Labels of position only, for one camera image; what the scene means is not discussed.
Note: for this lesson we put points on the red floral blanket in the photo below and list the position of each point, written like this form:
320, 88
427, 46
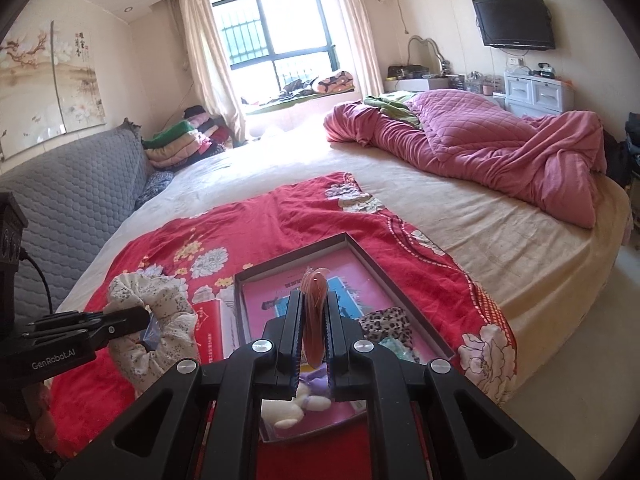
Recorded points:
300, 205

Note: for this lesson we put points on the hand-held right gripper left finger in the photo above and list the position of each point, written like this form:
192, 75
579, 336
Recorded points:
300, 320

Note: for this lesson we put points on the clear plastic organizer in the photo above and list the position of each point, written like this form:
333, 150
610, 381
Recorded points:
482, 82

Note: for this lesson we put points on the white plush toy purple bow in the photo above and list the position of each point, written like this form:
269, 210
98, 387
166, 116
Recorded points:
285, 410

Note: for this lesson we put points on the stack of folded blankets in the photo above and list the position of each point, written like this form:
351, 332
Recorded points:
185, 140

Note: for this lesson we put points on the black box on dresser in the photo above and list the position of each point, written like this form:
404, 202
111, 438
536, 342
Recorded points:
407, 71

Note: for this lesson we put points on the heart-shaped mirror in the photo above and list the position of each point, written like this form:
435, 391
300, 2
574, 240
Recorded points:
440, 57

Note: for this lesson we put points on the cream bed sheet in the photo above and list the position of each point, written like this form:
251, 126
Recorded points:
500, 260

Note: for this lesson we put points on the green and white tissue packet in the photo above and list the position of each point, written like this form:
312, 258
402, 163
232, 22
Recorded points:
397, 347

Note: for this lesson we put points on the pink quilt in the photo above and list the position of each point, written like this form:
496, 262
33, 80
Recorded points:
475, 135

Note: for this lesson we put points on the black kettle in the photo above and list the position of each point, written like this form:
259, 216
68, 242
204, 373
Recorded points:
546, 70

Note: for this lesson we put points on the leopard print scrunchie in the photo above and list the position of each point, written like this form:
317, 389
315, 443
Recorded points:
385, 322

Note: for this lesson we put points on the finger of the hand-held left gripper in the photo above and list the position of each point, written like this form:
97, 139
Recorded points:
120, 342
100, 321

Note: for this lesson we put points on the pink book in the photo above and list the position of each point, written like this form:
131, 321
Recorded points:
272, 300

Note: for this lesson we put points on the shallow grey cardboard box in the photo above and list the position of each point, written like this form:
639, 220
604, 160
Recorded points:
290, 260

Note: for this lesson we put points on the person's left hand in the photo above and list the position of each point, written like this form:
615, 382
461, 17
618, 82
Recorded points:
42, 410

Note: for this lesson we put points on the dark cloth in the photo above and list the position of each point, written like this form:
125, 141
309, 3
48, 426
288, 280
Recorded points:
632, 145

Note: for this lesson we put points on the dark clothes heap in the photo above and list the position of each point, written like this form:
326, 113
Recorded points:
297, 87

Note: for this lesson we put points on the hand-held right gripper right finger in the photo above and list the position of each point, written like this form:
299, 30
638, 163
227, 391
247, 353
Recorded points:
332, 320

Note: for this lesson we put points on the window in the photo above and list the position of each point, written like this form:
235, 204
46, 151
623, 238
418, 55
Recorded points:
275, 35

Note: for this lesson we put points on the green window seat mat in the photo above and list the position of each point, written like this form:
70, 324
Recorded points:
300, 100

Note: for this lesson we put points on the black flat television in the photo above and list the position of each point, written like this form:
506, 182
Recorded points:
515, 20

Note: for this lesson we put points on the orange patterned cushion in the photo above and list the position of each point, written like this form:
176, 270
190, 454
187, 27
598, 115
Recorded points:
332, 81

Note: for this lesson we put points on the dark patterned pillow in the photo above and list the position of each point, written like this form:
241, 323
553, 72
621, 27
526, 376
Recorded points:
152, 187

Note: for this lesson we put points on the green cloth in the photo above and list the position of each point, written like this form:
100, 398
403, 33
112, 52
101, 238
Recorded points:
390, 107

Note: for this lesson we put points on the red and white box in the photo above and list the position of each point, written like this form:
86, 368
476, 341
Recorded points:
212, 325

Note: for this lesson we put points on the cream curtain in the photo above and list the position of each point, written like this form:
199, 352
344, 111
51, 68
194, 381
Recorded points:
355, 25
210, 60

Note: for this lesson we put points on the white drawer cabinet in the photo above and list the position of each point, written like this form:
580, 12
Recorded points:
540, 92

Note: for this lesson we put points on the floral wall painting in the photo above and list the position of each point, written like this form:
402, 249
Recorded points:
50, 90

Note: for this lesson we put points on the grey quilted headboard cover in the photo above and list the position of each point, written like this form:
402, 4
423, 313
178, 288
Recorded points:
75, 200

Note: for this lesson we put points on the white floral scrunchie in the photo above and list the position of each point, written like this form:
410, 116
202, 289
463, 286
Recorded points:
170, 300

